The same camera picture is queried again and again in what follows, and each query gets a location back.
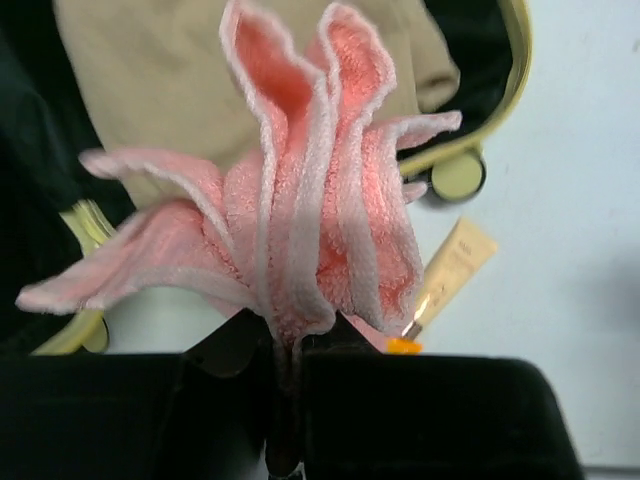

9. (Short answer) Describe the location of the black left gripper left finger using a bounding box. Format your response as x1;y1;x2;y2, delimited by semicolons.
1;311;271;480

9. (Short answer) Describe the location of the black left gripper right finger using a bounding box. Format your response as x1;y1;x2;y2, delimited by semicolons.
301;318;583;480

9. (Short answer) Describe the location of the pink towel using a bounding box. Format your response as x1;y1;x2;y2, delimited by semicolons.
16;1;462;347

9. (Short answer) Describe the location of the orange cosmetic tube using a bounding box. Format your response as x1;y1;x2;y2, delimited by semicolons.
386;338;422;355

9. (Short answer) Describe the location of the beige cosmetic tube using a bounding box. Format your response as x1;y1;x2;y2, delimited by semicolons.
401;217;497;341

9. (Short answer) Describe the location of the yellow open suitcase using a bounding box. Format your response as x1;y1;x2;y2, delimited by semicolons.
1;1;531;357

